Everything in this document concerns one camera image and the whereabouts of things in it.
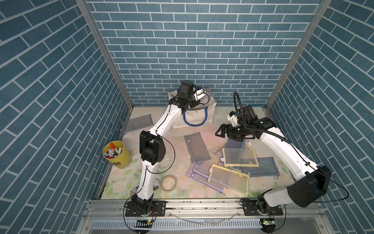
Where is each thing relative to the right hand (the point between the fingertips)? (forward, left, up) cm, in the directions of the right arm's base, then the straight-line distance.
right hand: (223, 135), depth 77 cm
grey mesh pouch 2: (+1, +13, -21) cm, 25 cm away
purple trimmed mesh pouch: (-13, +11, -21) cm, 27 cm away
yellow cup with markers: (-9, +61, -10) cm, 63 cm away
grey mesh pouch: (+21, +66, -22) cm, 72 cm away
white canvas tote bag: (+18, +13, -5) cm, 23 cm away
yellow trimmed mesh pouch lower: (-15, -6, -23) cm, 28 cm away
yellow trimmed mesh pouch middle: (-2, -13, -19) cm, 23 cm away
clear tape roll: (-20, +29, -22) cm, 42 cm away
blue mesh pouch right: (-7, -29, -21) cm, 36 cm away
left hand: (+26, +14, +6) cm, 31 cm away
